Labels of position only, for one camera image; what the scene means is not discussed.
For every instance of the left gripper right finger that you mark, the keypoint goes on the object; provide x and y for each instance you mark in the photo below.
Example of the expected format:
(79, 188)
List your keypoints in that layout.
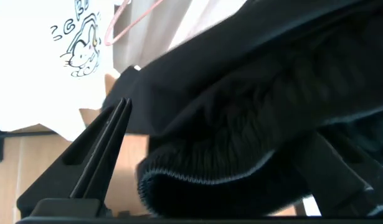
(331, 186)

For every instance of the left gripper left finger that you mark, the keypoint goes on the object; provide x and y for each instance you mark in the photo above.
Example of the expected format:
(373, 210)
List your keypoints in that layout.
(54, 186)

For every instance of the white printed t-shirt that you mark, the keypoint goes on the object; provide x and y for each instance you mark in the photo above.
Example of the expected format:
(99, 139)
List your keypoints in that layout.
(23, 77)

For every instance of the black shorts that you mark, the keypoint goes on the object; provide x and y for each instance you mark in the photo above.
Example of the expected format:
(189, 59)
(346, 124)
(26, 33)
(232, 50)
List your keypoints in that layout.
(241, 93)

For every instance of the pink clothes hanger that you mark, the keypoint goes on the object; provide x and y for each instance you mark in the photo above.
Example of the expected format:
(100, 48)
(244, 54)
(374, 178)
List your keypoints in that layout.
(135, 24)

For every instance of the beige curtain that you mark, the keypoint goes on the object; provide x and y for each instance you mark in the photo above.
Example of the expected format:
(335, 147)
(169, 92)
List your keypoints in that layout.
(141, 37)

